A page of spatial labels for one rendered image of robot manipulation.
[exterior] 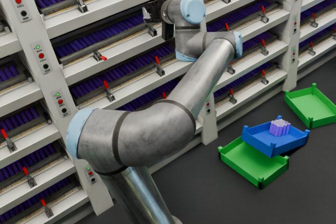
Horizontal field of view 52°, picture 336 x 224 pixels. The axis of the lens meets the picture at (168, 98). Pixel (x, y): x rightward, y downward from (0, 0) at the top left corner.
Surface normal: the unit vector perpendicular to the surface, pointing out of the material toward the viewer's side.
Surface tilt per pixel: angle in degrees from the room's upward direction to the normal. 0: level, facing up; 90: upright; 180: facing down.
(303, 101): 0
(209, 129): 90
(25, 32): 90
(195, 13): 71
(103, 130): 35
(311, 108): 0
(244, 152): 0
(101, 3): 15
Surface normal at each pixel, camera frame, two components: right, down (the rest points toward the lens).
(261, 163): -0.16, -0.81
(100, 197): 0.57, 0.39
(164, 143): 0.41, 0.18
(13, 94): 0.00, -0.68
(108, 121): -0.28, -0.64
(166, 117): 0.25, -0.52
